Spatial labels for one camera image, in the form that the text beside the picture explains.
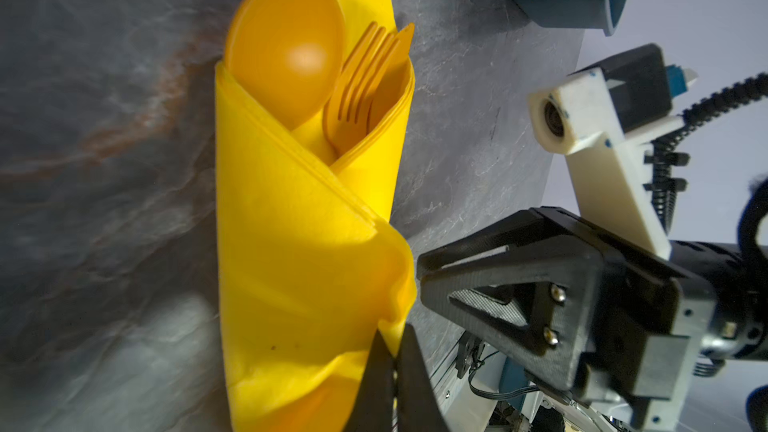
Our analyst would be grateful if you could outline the yellow paper napkin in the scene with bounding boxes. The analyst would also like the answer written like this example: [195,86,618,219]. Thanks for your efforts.
[214,0,419,432]

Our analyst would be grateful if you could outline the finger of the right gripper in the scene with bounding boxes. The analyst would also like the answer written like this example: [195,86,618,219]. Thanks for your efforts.
[416,206,598,279]

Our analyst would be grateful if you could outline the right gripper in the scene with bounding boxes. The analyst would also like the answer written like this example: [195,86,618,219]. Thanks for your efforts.
[418,235,719,431]

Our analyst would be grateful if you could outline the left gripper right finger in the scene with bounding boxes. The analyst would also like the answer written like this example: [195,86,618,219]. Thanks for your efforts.
[395,324,449,432]

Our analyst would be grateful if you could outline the yellow plastic fork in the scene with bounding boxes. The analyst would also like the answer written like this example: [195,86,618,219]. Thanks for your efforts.
[323,22,415,156]

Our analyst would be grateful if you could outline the yellow plastic spoon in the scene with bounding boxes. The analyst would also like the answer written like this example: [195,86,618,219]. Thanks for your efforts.
[224,0,345,131]

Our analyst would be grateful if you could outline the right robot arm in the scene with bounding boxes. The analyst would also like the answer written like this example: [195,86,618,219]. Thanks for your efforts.
[417,68,767,431]

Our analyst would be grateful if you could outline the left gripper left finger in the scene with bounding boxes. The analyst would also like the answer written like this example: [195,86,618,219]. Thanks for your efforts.
[343,331,396,432]

